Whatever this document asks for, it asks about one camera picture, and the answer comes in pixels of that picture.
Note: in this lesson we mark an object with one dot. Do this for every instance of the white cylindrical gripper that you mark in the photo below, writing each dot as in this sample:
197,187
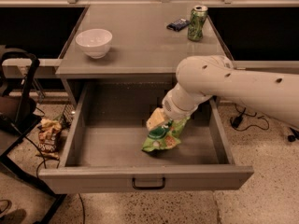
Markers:
175,110

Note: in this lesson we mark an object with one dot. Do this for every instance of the green soda can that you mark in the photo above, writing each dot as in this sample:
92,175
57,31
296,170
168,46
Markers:
197,21

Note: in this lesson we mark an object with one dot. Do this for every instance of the open grey top drawer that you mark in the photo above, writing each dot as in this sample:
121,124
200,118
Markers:
103,151

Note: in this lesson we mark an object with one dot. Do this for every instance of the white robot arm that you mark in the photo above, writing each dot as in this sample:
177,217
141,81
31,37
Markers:
201,77

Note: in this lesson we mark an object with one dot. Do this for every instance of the grey metal drawer cabinet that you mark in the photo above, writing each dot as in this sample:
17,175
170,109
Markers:
141,44

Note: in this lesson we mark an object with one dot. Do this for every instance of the dark blue snack bar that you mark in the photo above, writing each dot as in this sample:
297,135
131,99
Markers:
178,25

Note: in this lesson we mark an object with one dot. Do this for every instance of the green rice chip bag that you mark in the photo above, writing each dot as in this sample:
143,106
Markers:
165,137

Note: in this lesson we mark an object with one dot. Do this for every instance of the crumpled brown chip bag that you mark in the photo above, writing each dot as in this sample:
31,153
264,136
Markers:
49,138

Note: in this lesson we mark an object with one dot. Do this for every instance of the black stand leg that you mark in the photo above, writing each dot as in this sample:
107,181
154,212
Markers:
293,136

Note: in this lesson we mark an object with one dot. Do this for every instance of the white ceramic bowl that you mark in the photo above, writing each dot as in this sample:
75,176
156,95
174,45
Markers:
95,43

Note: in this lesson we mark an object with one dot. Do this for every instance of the black drawer handle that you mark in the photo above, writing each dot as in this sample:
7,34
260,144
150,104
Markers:
148,184

